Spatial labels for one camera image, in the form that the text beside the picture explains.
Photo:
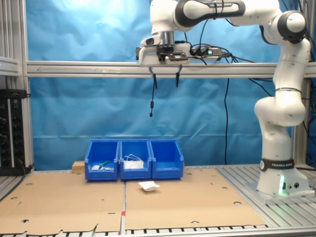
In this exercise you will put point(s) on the cotton packet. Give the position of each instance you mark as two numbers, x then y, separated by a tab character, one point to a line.
149	187

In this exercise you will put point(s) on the grey power strip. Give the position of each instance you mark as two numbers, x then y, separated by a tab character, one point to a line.
214	52

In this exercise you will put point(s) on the horizontal aluminium beam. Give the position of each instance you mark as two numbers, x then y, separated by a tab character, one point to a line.
74	69

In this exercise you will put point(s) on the white face mask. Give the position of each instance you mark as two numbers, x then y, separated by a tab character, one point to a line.
133	165

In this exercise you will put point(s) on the blue bin with clear packet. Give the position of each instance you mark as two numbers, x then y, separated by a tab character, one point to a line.
168	172

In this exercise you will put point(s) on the blue bin with white mask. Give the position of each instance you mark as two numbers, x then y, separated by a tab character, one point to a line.
135	174

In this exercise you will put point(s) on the flat white packet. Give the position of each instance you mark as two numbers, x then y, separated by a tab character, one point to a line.
95	168

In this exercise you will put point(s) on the blue bin with green packet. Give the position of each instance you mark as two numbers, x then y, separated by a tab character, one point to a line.
101	175

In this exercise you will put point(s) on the wooden block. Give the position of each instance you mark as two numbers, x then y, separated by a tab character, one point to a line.
78	168

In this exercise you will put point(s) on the brown cardboard sheet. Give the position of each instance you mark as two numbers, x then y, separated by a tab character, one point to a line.
61	202
197	202

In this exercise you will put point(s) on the black equipment rack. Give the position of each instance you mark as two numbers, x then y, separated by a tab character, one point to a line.
14	135

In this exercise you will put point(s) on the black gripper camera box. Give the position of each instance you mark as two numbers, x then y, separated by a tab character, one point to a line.
175	55

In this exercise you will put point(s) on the aluminium side rail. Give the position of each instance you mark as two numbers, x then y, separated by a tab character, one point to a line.
10	65

